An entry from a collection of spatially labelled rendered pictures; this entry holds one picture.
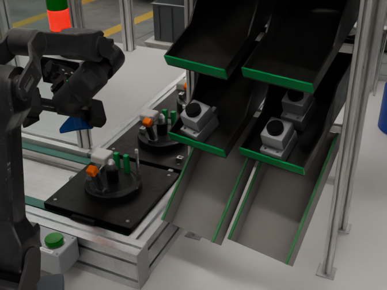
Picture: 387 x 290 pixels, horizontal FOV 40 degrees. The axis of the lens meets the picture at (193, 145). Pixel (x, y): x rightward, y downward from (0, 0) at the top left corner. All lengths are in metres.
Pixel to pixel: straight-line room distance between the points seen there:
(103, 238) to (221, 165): 0.30
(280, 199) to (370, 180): 0.53
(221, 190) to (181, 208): 0.10
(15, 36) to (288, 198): 0.60
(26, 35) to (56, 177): 0.73
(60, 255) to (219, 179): 0.37
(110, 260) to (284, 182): 0.41
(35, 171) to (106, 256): 0.44
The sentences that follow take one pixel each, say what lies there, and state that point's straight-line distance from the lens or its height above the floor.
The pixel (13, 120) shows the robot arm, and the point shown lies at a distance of 0.77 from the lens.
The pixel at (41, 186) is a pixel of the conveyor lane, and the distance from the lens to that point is 1.46.
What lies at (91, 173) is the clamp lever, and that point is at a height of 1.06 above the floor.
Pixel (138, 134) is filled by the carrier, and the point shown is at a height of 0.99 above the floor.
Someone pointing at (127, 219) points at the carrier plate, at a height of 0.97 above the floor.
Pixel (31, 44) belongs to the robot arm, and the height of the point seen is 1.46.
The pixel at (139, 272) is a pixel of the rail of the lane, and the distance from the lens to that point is 1.17.
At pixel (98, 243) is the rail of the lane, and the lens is 1.18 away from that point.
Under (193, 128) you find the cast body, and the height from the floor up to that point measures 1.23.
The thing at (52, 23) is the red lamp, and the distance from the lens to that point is 1.34.
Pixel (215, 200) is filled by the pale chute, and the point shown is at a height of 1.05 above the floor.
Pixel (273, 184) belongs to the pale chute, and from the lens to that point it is 1.11.
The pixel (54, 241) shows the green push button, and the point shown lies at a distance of 1.18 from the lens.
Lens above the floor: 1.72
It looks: 31 degrees down
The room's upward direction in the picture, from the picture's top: 1 degrees counter-clockwise
